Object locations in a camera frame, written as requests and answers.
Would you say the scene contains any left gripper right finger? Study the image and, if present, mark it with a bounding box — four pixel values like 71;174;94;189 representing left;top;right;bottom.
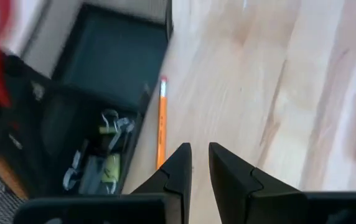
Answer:
208;142;356;224

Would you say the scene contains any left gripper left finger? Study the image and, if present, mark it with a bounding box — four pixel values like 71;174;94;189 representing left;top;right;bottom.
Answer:
12;142;193;224

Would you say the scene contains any yellow sticky note pad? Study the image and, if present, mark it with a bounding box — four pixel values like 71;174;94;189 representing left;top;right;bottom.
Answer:
100;154;121;184

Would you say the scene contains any black binder clip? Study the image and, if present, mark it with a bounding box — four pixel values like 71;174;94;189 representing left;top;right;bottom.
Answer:
98;108;135;147
62;149;104;194

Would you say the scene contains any orange pencil with eraser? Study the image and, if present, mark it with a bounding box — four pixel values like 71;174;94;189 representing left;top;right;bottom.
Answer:
155;76;169;171

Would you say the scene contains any black mesh desk organizer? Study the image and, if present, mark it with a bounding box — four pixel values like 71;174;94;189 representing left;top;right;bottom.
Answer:
0;2;174;202

